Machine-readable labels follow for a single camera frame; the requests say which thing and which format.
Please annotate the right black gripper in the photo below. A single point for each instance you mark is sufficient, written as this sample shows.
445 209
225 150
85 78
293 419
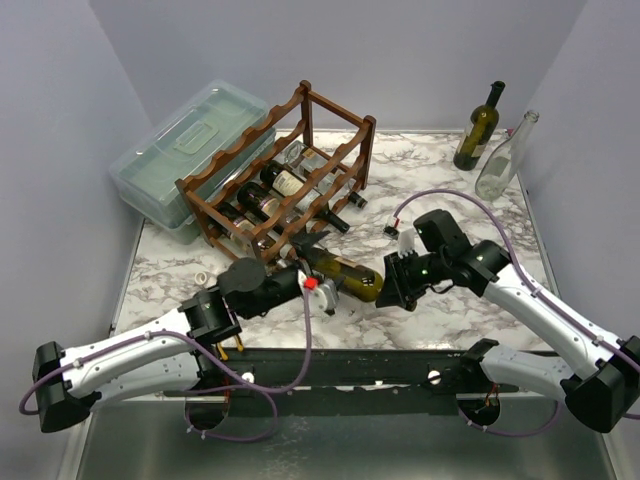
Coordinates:
396 281

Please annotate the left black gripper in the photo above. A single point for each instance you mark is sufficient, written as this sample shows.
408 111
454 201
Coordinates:
304 244

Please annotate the green bottle white neck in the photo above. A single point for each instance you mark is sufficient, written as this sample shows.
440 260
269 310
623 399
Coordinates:
353 279

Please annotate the green bottle grey label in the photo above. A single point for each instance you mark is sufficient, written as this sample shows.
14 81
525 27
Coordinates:
257 200

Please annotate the tall clear glass bottle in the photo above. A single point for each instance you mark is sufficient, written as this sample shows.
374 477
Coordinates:
504 162

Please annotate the tall dark green bottle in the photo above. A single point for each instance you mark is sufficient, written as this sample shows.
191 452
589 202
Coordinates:
482 124

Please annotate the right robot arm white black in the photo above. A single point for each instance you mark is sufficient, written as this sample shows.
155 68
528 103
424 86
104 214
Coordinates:
596 373

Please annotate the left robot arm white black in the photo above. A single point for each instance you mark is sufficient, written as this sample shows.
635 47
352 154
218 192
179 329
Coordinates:
163 354

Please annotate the green bottle silver cap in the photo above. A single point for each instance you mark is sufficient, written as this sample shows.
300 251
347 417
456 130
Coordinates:
240 221

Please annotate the brown wooden wine rack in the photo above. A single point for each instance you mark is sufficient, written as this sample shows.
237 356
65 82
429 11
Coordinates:
293 170

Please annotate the white plastic pipe fitting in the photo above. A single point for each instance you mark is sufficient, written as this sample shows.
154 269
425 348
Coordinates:
201 278

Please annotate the translucent green plastic storage box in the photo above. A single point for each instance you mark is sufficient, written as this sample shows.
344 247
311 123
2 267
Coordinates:
209 122

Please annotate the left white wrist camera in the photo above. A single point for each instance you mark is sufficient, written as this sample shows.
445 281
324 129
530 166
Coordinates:
322 295

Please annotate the black front mounting rail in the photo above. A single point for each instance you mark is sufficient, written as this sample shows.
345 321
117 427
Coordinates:
362 382

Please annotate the yellow handled pliers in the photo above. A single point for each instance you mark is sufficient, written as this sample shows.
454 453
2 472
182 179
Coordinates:
230 347

